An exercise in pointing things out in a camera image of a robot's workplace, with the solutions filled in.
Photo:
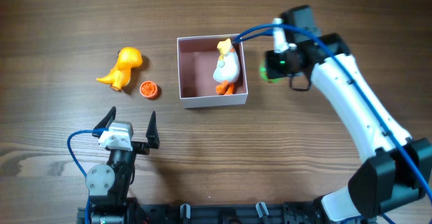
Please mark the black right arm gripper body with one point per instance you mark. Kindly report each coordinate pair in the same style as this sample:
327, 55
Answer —
273, 65

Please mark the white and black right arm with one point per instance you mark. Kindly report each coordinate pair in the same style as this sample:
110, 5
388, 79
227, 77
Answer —
395, 167

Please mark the white box with pink interior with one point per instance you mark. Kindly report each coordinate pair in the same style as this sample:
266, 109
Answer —
197, 60

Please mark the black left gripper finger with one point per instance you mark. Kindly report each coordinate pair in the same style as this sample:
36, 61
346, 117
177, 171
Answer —
152, 135
104, 124

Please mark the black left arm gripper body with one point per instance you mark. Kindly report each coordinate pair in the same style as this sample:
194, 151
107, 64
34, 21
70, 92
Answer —
140, 146

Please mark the orange round spinner toy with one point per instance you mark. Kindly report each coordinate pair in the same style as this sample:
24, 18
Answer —
149, 90

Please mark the orange dinosaur toy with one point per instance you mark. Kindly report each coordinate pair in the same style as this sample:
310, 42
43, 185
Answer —
120, 75

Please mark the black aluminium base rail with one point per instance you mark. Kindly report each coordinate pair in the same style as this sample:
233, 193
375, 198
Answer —
288, 212

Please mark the white plush duck toy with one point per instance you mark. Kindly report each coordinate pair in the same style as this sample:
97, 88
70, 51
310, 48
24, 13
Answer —
227, 70

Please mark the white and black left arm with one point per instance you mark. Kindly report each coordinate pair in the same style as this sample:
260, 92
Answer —
108, 184

